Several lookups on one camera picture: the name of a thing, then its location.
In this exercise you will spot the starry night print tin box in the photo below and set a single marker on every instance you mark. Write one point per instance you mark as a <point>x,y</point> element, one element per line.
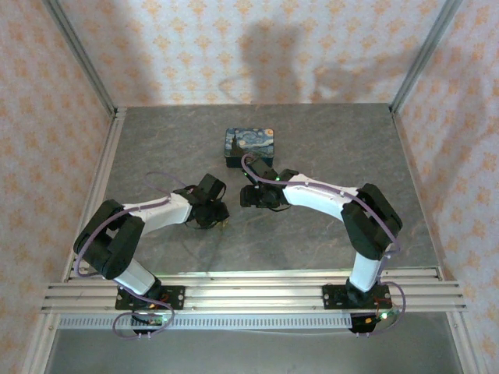
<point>249,144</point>

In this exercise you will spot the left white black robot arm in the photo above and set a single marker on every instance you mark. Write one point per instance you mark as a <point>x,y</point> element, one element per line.
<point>163,212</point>

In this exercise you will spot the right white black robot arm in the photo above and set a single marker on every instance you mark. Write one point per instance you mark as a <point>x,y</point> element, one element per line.
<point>319,198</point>

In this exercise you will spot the long aluminium mounting beam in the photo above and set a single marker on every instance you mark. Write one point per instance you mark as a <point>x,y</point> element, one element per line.
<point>253,296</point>

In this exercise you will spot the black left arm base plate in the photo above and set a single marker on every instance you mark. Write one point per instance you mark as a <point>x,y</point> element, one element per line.
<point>175,298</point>

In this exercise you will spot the aluminium table side rail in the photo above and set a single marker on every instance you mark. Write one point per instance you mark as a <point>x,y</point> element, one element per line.
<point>419,195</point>
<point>101,175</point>

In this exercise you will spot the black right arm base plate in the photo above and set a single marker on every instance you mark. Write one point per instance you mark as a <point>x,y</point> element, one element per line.
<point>333,297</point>

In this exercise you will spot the aluminium frame post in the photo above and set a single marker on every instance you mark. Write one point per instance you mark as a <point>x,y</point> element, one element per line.
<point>425,58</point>
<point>80,58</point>

